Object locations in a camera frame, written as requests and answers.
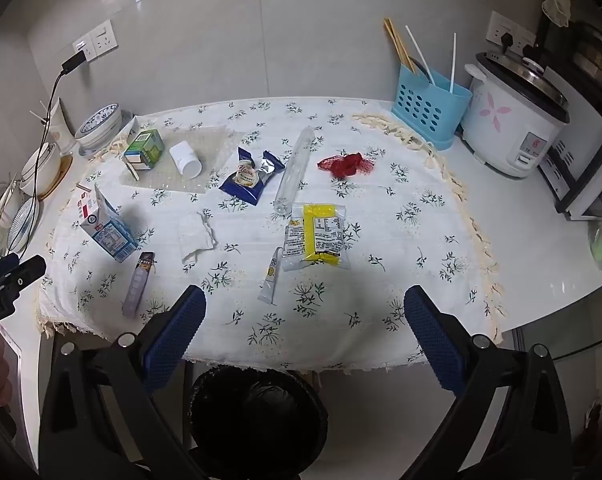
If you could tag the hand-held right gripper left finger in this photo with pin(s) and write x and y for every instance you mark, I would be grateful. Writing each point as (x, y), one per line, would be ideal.
(176, 335)

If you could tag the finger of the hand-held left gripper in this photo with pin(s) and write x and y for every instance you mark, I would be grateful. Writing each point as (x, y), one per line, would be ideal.
(28, 270)
(1, 266)

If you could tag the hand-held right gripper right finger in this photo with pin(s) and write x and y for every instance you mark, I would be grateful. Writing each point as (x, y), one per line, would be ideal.
(431, 340)

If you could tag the white tissue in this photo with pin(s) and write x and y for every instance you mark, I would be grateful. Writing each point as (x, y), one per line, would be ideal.
(196, 237)

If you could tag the black trash bin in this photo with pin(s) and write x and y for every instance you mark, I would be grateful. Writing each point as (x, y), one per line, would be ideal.
(261, 420)

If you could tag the green cardboard box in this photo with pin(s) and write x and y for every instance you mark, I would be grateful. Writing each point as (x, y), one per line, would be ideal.
(148, 147)

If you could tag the clear bubble wrap sheet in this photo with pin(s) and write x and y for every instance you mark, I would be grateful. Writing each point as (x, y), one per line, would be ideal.
(216, 145)

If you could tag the blue striped plate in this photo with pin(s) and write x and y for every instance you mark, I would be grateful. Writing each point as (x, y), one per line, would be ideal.
(23, 225)

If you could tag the white floral tablecloth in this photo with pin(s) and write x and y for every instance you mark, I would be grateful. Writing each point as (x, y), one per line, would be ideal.
(381, 270)

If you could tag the blue white milk carton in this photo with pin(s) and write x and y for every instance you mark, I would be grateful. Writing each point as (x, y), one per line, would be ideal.
(108, 235)

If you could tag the wooden coaster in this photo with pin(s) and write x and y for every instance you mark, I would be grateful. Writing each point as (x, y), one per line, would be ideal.
(61, 177)

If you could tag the white bowl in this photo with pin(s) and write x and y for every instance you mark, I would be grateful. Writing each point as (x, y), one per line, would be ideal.
(38, 167)

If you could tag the small squeeze tube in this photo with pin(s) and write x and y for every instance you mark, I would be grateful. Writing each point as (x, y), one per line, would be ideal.
(270, 280)

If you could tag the white jug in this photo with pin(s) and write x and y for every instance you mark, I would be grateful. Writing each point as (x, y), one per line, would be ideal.
(61, 130)

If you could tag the flat wooden stick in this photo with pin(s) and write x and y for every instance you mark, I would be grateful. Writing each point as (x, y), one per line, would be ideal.
(132, 170)

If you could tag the blue snack wrapper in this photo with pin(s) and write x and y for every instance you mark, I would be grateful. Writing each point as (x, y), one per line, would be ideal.
(231, 187)

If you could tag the yellow snack packet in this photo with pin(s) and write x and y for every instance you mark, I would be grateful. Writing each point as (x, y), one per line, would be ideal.
(316, 232)

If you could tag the floral ceramic bowl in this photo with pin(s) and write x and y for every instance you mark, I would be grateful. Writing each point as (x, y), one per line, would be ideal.
(98, 122)

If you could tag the white plastic bottle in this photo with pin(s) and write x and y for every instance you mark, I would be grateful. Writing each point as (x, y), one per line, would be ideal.
(183, 157)

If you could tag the red mesh net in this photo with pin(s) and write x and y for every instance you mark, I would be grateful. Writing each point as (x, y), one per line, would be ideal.
(343, 165)

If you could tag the clear plastic tube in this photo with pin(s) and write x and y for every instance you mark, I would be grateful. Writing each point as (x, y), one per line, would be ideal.
(293, 170)

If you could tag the black charger plug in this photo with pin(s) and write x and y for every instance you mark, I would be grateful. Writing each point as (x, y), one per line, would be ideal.
(73, 62)

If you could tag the white rice cooker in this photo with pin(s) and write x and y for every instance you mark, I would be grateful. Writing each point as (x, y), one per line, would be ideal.
(506, 120)

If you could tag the white countertop oven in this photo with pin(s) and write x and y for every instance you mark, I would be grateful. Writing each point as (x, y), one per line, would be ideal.
(581, 160)

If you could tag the blue perforated utensil holder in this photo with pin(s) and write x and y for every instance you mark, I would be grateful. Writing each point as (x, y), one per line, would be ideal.
(426, 105)

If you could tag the white plastic chopstick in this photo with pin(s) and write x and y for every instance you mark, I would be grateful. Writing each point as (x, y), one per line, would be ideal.
(421, 55)
(453, 65)

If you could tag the wooden chopstick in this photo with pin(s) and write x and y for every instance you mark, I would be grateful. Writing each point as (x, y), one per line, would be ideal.
(398, 45)
(403, 42)

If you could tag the stainless steel pot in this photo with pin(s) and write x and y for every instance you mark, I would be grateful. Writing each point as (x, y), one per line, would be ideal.
(601, 60)

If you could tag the white wall socket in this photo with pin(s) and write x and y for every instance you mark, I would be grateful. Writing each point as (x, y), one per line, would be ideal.
(498, 25)
(103, 37)

